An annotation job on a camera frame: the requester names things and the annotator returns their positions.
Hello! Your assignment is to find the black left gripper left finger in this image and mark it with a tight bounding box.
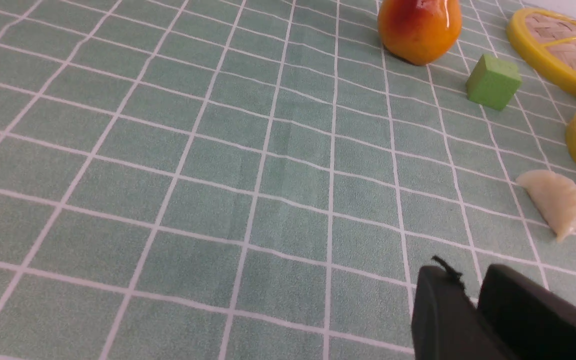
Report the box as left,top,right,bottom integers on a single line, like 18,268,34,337
411,256,506,360

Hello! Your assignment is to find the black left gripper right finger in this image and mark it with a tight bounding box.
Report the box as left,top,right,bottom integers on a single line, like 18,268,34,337
477,264,576,360

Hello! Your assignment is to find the white dumpling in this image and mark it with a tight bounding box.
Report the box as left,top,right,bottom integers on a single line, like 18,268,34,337
516,170,576,243

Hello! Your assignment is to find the yellow woven steamer lid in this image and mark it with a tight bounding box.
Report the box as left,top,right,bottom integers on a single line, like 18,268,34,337
506,7,576,97

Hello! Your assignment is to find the green wooden cube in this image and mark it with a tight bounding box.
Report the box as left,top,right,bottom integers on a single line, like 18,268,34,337
466,53,522,111

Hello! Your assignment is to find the orange red pear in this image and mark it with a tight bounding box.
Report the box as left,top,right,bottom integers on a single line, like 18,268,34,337
377,0,463,66

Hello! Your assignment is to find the green checkered tablecloth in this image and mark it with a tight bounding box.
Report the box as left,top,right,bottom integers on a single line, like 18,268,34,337
0,0,576,360

